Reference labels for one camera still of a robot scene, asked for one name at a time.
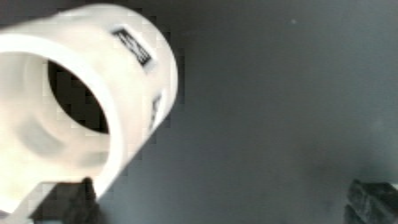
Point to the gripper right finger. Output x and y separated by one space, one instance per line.
371 207

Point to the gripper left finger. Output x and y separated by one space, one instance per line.
69 206

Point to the white lamp shade cone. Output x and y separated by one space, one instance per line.
101 41

